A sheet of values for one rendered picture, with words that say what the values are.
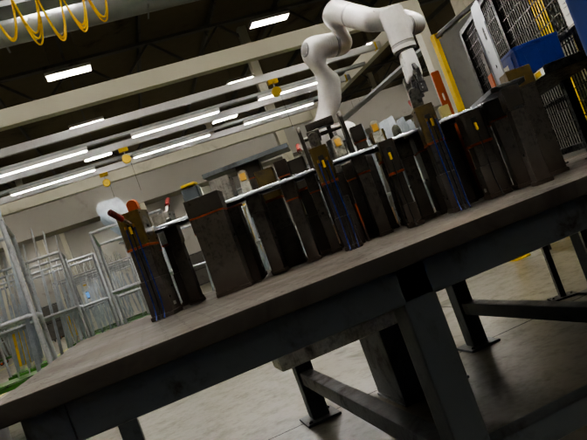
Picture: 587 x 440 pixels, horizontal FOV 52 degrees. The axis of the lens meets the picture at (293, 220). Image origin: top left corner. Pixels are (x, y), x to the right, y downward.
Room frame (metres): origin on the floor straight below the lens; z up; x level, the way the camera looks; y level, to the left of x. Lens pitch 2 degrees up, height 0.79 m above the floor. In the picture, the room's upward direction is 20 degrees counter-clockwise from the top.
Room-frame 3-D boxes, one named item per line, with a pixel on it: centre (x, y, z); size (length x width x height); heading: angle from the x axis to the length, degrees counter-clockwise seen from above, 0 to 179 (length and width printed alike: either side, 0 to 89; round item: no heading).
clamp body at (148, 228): (1.98, 0.50, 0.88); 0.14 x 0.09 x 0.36; 176
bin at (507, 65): (2.25, -1.02, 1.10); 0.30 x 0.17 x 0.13; 176
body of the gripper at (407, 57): (2.10, -0.57, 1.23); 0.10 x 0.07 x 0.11; 176
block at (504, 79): (1.95, -0.83, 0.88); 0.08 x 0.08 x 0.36; 86
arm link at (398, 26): (2.10, -0.57, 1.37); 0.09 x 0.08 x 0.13; 117
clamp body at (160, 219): (2.36, 0.47, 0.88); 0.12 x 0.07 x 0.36; 176
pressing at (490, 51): (2.07, -0.83, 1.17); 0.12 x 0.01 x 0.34; 176
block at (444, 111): (2.22, -0.66, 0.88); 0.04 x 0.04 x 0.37; 86
